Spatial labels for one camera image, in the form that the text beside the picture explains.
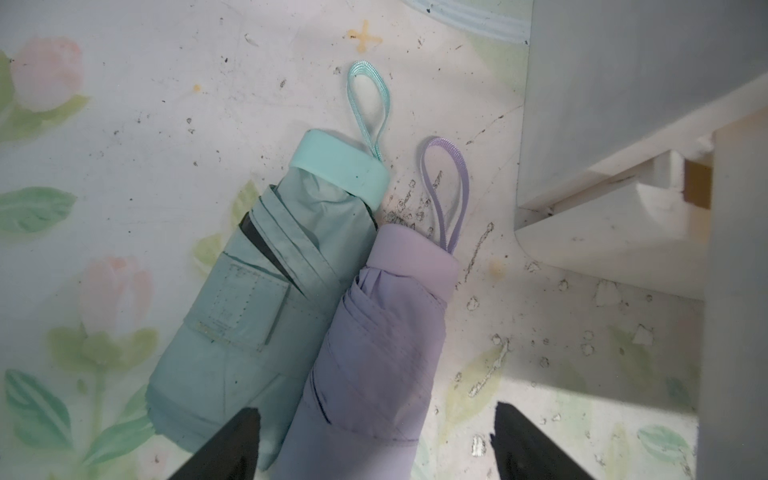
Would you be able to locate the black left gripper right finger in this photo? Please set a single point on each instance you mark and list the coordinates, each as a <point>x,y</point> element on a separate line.
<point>524,452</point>

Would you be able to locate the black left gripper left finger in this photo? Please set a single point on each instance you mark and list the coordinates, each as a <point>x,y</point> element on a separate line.
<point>231,454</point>

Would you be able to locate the mint green umbrella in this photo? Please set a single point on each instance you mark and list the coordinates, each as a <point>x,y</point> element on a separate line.
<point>254,330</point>

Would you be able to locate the purple umbrella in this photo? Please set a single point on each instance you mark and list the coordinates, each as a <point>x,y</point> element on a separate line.
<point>367,395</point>

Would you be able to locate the white plastic drawer cabinet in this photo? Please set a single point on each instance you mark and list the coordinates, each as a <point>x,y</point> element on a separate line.
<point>644,161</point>

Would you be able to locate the floral table mat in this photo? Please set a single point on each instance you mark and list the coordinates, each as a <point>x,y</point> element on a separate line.
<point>134,134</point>

